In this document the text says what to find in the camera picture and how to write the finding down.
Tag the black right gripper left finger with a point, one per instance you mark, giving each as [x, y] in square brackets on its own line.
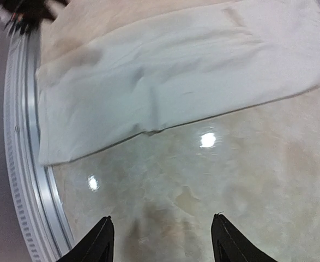
[96, 246]

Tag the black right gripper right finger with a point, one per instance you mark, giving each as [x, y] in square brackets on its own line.
[230, 245]

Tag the white t-shirt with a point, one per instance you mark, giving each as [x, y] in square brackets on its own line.
[107, 80]

